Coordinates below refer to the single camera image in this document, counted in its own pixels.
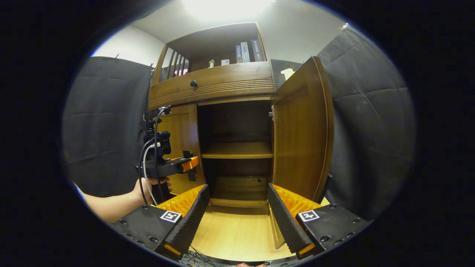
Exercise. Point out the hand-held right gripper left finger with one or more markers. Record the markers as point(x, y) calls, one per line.
point(193, 222)

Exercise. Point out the black backdrop cloth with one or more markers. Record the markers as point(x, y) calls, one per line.
point(371, 129)

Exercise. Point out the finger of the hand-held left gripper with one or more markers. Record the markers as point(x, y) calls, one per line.
point(191, 163)

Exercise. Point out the light grey book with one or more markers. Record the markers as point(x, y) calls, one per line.
point(245, 52)

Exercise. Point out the wooden double-door shoe cabinet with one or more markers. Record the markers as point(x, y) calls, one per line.
point(237, 150)

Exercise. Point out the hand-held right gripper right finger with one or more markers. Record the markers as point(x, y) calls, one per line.
point(284, 222)

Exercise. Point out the dark blue book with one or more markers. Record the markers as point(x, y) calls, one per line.
point(238, 54)

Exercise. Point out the dark grey book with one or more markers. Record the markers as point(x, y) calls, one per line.
point(257, 50)

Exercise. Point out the large ceiling light panel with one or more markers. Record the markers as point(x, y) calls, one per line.
point(226, 7)

